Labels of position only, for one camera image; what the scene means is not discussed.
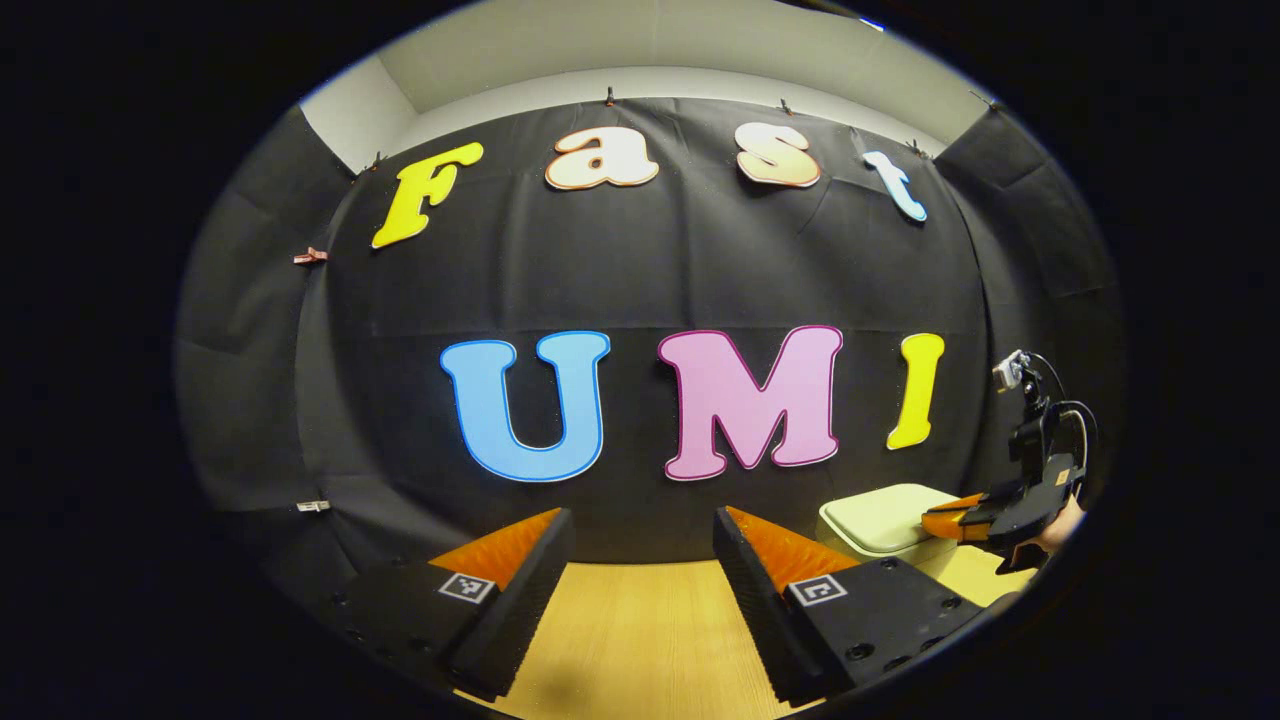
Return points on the wooden desktop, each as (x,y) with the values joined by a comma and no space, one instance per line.
(650,630)

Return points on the copper cloth clip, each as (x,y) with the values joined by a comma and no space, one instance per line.
(310,256)

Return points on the black backdrop cloth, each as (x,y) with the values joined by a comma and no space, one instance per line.
(620,260)

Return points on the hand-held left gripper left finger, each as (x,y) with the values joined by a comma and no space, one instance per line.
(520,610)

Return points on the pale green desktop garbage bin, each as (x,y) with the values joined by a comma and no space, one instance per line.
(880,520)

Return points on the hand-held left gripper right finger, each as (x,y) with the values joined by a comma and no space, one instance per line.
(760,610)

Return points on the silver cloth clip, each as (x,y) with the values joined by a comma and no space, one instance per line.
(313,506)

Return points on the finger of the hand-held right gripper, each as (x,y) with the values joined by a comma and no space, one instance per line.
(955,526)
(975,503)

